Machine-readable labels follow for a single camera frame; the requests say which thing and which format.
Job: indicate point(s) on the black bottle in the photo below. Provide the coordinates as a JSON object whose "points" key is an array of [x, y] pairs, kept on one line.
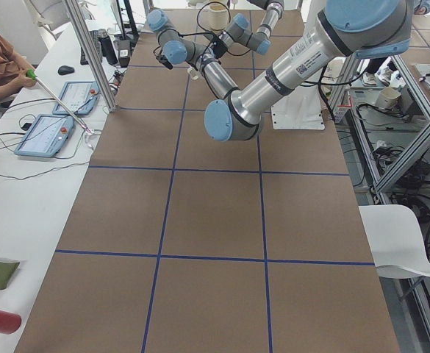
{"points": [[107, 47]]}

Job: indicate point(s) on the white pedestal column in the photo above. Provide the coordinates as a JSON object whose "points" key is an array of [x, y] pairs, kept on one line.
{"points": [[300, 110]]}

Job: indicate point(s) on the cream plastic bin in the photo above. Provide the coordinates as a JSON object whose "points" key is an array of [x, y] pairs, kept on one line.
{"points": [[218, 16]]}

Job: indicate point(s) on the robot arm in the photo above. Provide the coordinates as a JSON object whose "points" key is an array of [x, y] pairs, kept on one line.
{"points": [[238, 30], [366, 29]]}

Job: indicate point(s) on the black computer mouse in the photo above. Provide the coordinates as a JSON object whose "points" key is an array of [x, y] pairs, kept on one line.
{"points": [[65, 70]]}

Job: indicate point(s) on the green handled reach stick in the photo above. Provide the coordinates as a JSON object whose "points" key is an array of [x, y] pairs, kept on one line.
{"points": [[31, 74]]}

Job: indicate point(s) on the blue teach pendant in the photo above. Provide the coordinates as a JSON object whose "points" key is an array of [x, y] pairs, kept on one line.
{"points": [[46, 136], [80, 96]]}

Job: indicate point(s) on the far blue teach pendant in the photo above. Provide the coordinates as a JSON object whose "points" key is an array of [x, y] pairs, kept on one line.
{"points": [[80, 96]]}

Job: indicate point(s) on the near blue teach pendant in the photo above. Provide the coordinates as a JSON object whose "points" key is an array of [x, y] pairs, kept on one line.
{"points": [[46, 136]]}

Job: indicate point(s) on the aluminium frame post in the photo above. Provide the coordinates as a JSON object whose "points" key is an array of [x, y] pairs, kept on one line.
{"points": [[80, 27]]}

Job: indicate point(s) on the white chair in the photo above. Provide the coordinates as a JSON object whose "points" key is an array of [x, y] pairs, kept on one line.
{"points": [[395, 240]]}

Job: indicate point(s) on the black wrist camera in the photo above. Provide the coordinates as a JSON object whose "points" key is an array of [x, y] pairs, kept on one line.
{"points": [[161, 58]]}

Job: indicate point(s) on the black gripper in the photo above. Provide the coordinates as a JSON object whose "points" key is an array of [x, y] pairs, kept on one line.
{"points": [[220, 46]]}

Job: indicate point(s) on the white mug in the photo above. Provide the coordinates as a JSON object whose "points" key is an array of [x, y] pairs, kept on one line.
{"points": [[193, 73]]}

